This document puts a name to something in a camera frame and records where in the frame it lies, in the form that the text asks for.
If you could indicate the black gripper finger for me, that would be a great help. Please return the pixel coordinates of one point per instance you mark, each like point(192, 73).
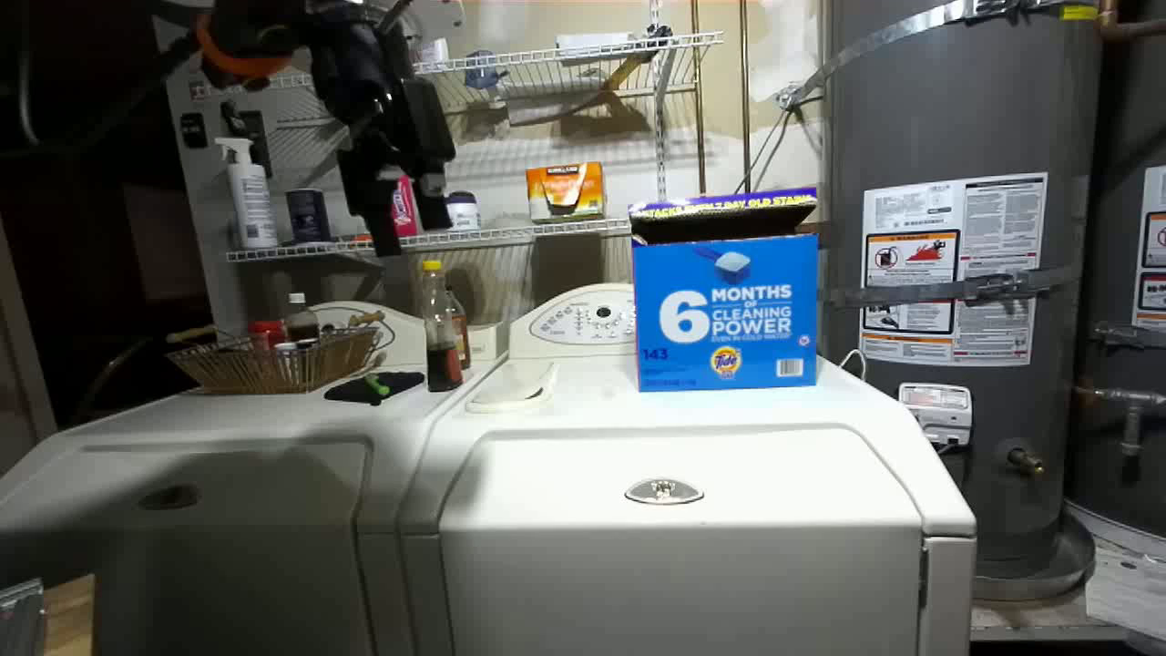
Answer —
point(436, 202)
point(384, 221)

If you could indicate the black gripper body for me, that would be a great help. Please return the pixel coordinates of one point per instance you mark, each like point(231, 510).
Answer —
point(384, 112)

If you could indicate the white washing machine door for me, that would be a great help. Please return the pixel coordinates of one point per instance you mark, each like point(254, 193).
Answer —
point(680, 560)

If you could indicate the white washing machine with detergent box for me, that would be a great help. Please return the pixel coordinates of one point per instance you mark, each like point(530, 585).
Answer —
point(569, 419)

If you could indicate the white washing machine with basket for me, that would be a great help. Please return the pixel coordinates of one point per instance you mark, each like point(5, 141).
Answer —
point(220, 486)

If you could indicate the pink box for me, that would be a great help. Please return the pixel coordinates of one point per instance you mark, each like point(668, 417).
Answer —
point(405, 208)

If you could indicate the white plastic jar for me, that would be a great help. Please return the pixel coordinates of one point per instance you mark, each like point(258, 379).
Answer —
point(464, 213)

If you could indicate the dark jar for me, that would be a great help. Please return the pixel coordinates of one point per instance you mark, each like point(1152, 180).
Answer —
point(309, 217)

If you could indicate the yellow cap clear bottle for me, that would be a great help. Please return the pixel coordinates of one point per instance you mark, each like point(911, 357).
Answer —
point(441, 332)

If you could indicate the orange cardboard box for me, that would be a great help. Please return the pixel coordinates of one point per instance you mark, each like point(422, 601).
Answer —
point(566, 191)

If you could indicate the white spray bottle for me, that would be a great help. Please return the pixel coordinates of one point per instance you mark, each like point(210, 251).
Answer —
point(254, 202)

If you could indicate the small spice jar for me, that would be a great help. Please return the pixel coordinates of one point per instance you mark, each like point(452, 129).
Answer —
point(287, 357)
point(265, 332)

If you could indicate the green plastic tool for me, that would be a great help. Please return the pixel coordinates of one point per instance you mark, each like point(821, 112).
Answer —
point(378, 387)

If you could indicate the wicker basket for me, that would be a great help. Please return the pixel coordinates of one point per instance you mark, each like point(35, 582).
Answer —
point(277, 363)

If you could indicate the white panel board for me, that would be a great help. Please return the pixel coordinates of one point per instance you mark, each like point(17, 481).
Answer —
point(202, 182)

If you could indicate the Tide detergent box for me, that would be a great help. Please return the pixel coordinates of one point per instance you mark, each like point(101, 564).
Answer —
point(725, 302)

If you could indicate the grey water heater tank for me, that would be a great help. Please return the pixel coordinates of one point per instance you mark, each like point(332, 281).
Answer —
point(948, 132)

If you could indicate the dark grey tank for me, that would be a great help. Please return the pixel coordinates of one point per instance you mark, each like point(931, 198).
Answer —
point(1124, 158)

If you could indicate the metal drain pan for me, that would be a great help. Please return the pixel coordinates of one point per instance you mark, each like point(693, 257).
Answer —
point(1045, 568)

